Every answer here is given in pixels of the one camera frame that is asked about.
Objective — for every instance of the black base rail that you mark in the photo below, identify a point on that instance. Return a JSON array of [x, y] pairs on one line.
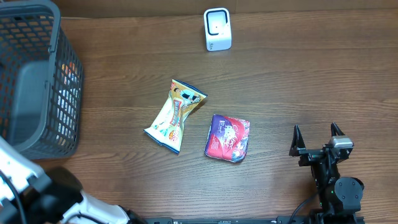
[[277, 220]]

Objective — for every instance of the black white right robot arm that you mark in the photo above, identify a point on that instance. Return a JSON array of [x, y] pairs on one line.
[[340, 197]]

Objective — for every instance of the yellow snack bag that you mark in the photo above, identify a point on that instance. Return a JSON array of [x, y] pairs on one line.
[[168, 127]]

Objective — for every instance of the purple red snack pack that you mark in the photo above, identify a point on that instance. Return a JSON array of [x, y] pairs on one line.
[[227, 138]]

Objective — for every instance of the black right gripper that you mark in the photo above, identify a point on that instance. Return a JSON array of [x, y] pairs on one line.
[[309, 155]]

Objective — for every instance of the grey plastic shopping basket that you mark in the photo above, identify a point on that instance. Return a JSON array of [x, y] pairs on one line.
[[40, 115]]

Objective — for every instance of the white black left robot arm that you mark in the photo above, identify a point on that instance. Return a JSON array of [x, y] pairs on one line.
[[30, 194]]

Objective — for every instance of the orange box in basket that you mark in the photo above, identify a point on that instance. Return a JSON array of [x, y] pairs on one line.
[[69, 74]]

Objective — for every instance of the white barcode scanner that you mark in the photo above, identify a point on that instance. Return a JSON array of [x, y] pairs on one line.
[[217, 24]]

